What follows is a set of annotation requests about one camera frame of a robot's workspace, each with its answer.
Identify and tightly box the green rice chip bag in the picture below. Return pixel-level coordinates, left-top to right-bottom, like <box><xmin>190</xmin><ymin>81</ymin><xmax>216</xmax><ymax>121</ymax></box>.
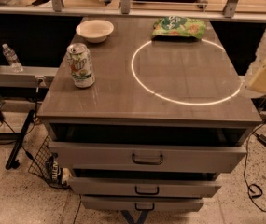
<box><xmin>152</xmin><ymin>16</ymin><xmax>206</xmax><ymax>39</ymax></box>

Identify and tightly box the white paper bowl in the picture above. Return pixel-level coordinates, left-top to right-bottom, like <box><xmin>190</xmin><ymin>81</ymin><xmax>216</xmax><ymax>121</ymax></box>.
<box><xmin>76</xmin><ymin>20</ymin><xmax>114</xmax><ymax>43</ymax></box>

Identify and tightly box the black snack bag in basket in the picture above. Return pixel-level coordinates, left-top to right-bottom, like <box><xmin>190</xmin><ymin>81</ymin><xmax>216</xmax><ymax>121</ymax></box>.
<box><xmin>46</xmin><ymin>156</ymin><xmax>62</xmax><ymax>184</ymax></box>

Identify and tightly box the black power adapter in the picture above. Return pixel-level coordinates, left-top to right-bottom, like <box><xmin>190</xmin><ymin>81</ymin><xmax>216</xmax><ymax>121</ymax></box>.
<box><xmin>257</xmin><ymin>134</ymin><xmax>266</xmax><ymax>147</ymax></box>

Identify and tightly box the grey drawer cabinet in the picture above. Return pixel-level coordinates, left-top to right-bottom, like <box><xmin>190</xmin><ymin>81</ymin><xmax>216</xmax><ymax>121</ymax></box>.
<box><xmin>36</xmin><ymin>16</ymin><xmax>263</xmax><ymax>213</ymax></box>

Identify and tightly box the top grey drawer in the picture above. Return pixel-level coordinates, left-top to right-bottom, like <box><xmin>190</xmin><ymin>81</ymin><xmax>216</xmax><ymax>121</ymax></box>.
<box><xmin>49</xmin><ymin>142</ymin><xmax>245</xmax><ymax>173</ymax></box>

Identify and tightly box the grey drawer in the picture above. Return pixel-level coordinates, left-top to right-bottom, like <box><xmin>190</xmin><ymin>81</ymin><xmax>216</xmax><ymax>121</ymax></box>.
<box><xmin>69</xmin><ymin>177</ymin><xmax>221</xmax><ymax>198</ymax></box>
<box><xmin>49</xmin><ymin>142</ymin><xmax>245</xmax><ymax>173</ymax></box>
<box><xmin>82</xmin><ymin>196</ymin><xmax>203</xmax><ymax>212</ymax></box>

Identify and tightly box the green soda can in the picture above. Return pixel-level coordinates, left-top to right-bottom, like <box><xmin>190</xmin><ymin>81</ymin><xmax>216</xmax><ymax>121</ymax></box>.
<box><xmin>66</xmin><ymin>43</ymin><xmax>95</xmax><ymax>89</ymax></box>

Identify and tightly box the middle grey drawer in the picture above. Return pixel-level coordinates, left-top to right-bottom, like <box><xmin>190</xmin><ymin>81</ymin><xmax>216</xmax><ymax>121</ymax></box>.
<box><xmin>69</xmin><ymin>177</ymin><xmax>221</xmax><ymax>198</ymax></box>

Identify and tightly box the bottom grey drawer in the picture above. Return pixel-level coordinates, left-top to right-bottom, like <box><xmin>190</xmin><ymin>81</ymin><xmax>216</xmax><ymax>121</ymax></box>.
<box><xmin>82</xmin><ymin>196</ymin><xmax>203</xmax><ymax>212</ymax></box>

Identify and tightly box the clear plastic water bottle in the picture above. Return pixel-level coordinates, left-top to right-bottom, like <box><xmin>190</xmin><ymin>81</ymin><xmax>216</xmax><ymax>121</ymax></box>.
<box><xmin>2</xmin><ymin>44</ymin><xmax>23</xmax><ymax>73</ymax></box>

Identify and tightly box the grey side bench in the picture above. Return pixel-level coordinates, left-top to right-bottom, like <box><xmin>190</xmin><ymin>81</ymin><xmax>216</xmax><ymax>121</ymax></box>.
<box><xmin>0</xmin><ymin>65</ymin><xmax>58</xmax><ymax>88</ymax></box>

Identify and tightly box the black table leg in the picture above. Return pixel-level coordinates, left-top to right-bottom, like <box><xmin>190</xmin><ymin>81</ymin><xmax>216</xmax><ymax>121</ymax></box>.
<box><xmin>6</xmin><ymin>110</ymin><xmax>35</xmax><ymax>170</ymax></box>

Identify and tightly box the black floor cable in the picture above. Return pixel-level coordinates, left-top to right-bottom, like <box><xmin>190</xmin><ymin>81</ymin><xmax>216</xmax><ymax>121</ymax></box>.
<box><xmin>243</xmin><ymin>110</ymin><xmax>266</xmax><ymax>214</ymax></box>

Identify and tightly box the black wire basket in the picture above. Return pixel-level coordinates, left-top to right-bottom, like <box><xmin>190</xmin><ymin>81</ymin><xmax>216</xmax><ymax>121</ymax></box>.
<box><xmin>28</xmin><ymin>135</ymin><xmax>69</xmax><ymax>189</ymax></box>

